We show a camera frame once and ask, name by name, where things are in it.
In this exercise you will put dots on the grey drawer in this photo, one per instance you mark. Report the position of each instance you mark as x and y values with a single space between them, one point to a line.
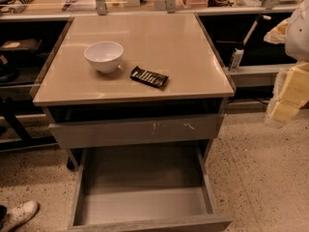
144 188
136 131

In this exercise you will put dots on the white bowl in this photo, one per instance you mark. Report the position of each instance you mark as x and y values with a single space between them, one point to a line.
104 57

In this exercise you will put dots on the grey top drawer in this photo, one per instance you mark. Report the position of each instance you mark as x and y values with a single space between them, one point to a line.
136 131

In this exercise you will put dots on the grey drawer cabinet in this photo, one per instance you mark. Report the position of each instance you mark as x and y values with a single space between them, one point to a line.
170 44

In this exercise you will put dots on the white sneaker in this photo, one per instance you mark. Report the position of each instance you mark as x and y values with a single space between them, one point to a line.
11 219

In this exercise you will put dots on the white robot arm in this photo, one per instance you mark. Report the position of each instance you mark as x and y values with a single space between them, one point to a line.
297 34

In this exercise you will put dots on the black snack bar packet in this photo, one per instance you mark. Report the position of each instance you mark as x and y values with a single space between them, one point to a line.
149 78

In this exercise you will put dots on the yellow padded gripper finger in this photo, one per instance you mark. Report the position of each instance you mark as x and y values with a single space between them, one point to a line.
277 35
290 93

